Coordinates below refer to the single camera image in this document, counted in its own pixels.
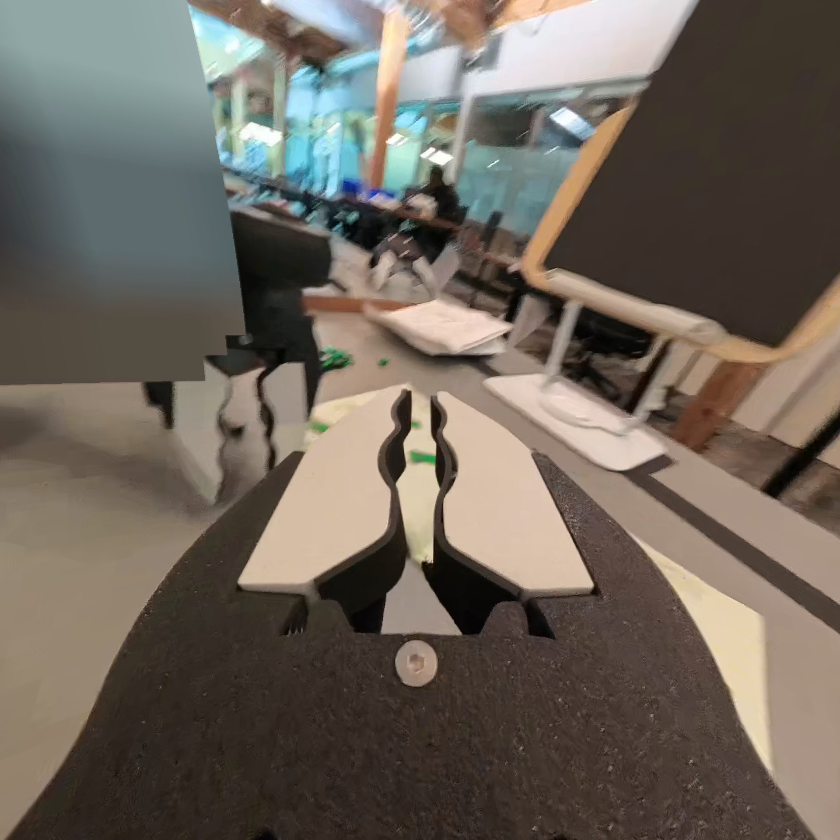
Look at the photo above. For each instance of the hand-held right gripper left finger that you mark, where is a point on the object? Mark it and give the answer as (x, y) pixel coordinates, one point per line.
(328, 512)

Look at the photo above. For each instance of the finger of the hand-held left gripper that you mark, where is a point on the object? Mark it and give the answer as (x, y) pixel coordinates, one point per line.
(289, 400)
(197, 433)

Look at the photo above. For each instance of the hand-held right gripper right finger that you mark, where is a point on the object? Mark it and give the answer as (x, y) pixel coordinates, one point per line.
(505, 518)

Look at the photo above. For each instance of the pile of small green bricks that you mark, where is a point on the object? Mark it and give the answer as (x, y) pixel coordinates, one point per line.
(334, 359)

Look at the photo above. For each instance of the brown wooden board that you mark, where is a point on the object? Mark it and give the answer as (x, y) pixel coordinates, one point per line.
(334, 304)

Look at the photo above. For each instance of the building instruction booklet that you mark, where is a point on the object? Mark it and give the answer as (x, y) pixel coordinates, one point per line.
(417, 512)

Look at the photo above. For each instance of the white paper bag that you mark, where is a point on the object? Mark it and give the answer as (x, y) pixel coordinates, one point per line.
(446, 328)

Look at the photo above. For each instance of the black pole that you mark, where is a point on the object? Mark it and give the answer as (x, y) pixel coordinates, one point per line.
(807, 446)

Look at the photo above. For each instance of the orange wooden post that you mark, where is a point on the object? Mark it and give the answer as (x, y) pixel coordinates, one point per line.
(387, 98)

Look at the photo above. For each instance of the brown wooden post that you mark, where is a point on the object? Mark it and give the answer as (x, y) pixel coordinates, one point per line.
(715, 403)

